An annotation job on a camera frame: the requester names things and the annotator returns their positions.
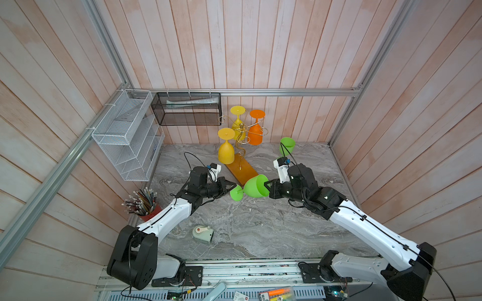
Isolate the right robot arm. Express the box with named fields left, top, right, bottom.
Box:
left=264, top=157, right=437, bottom=300

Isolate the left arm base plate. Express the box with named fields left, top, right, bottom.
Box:
left=151, top=266, right=203, bottom=288

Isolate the aluminium front rail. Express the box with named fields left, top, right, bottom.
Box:
left=97, top=258, right=407, bottom=290

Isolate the green wine glass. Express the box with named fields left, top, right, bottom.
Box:
left=230, top=174, right=269, bottom=201
left=279, top=137, right=296, bottom=157

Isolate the orange wine glass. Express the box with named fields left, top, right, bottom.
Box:
left=248, top=109, right=265, bottom=145

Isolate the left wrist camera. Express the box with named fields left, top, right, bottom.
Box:
left=207, top=163, right=222, bottom=182

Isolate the box of coloured items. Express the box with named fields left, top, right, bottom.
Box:
left=258, top=287, right=296, bottom=301

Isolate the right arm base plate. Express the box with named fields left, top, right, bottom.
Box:
left=297, top=262, right=353, bottom=283

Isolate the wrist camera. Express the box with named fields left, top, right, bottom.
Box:
left=207, top=163, right=222, bottom=182
left=273, top=157, right=290, bottom=184

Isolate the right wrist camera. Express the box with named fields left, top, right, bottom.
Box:
left=273, top=157, right=290, bottom=184

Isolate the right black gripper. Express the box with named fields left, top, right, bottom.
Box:
left=264, top=179, right=308, bottom=207

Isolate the yellow wine glass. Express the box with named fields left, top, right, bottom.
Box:
left=230, top=105, right=246, bottom=141
left=218, top=128, right=235, bottom=164

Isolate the black mesh basket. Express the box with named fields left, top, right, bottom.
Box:
left=151, top=92, right=223, bottom=126

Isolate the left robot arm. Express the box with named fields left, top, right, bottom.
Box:
left=107, top=164, right=237, bottom=290

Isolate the red pencil cup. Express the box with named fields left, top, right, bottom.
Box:
left=122, top=188, right=162, bottom=221

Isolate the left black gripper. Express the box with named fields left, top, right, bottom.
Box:
left=200, top=177, right=237, bottom=199

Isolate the white wire mesh shelf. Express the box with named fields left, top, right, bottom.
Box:
left=92, top=89, right=165, bottom=182

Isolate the gold rack with wooden base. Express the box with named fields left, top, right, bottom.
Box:
left=225, top=113, right=268, bottom=186

